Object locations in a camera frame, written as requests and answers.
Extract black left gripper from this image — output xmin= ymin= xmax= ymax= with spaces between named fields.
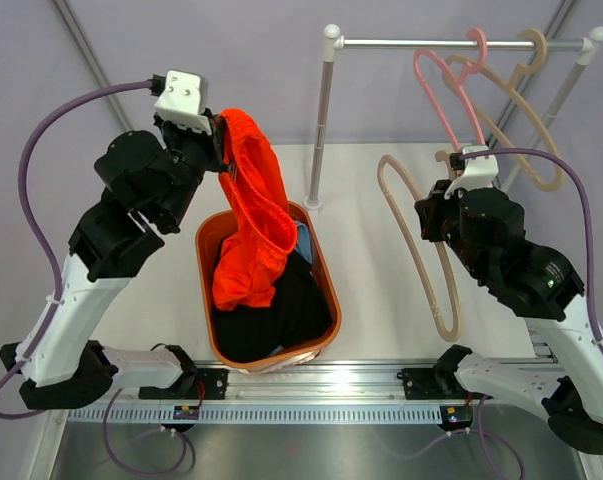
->
xmin=154 ymin=109 xmax=231 ymax=230

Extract orange shorts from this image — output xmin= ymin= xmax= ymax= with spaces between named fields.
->
xmin=219 ymin=108 xmax=297 ymax=281

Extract beige wooden hanger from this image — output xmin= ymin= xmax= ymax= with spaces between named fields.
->
xmin=376 ymin=148 xmax=465 ymax=342

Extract light blue shorts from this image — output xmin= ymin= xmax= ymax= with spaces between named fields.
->
xmin=295 ymin=220 xmax=313 ymax=264

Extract pink hanger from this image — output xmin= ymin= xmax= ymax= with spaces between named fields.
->
xmin=413 ymin=27 xmax=490 ymax=154

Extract black shorts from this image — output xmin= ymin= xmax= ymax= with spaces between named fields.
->
xmin=212 ymin=234 xmax=332 ymax=363

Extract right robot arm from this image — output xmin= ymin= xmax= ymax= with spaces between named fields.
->
xmin=415 ymin=180 xmax=603 ymax=456

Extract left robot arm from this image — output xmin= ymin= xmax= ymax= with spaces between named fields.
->
xmin=0 ymin=111 xmax=229 ymax=413

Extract orange plastic basket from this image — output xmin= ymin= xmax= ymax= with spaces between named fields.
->
xmin=195 ymin=201 xmax=342 ymax=375

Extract metal clothes rack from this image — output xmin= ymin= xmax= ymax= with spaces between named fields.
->
xmin=304 ymin=24 xmax=603 ymax=210

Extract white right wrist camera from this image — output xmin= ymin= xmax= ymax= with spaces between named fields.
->
xmin=444 ymin=145 xmax=498 ymax=200

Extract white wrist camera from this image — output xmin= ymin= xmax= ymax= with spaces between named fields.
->
xmin=150 ymin=70 xmax=212 ymax=136
xmin=444 ymin=145 xmax=498 ymax=200

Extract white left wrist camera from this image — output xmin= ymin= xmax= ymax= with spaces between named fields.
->
xmin=150 ymin=70 xmax=212 ymax=136

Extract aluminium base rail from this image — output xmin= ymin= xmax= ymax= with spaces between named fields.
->
xmin=123 ymin=360 xmax=466 ymax=405

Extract white slotted cable duct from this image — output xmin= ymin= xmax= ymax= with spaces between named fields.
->
xmin=68 ymin=402 xmax=442 ymax=425

